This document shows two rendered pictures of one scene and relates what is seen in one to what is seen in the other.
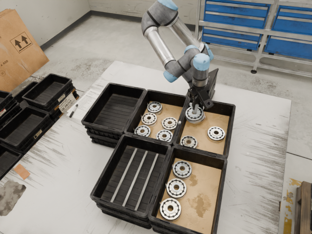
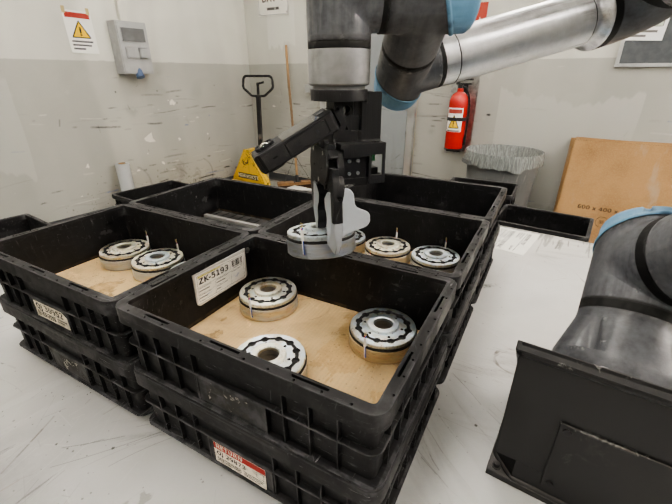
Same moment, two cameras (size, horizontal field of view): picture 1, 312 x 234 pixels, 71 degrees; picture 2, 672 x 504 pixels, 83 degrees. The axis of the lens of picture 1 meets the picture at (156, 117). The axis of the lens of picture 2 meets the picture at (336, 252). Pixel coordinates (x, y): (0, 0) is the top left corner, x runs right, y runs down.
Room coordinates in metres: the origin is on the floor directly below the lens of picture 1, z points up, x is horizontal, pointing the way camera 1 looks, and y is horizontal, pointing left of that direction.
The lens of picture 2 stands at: (0.90, -0.76, 1.21)
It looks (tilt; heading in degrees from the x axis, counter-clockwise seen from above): 25 degrees down; 95
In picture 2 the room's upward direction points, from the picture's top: straight up
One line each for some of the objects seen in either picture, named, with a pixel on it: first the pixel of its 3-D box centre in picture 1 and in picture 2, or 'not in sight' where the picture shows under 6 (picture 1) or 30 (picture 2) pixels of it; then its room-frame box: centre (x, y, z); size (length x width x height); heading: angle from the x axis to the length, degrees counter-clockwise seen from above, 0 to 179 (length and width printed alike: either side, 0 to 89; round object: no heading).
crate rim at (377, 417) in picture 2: (205, 124); (294, 298); (0.80, -0.29, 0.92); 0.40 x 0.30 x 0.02; 156
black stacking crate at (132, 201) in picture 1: (134, 174); (233, 222); (0.55, 0.15, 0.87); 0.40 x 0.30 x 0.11; 156
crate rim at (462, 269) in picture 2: (158, 114); (376, 231); (0.92, -0.01, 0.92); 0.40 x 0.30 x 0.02; 156
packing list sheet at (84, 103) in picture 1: (87, 104); (484, 233); (1.32, 0.54, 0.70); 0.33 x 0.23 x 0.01; 150
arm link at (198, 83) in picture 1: (199, 80); (338, 71); (0.86, -0.24, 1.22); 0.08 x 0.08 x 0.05
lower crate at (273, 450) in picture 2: not in sight; (299, 382); (0.80, -0.29, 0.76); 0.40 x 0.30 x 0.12; 156
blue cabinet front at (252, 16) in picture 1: (231, 25); not in sight; (2.52, -1.05, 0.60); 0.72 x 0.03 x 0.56; 60
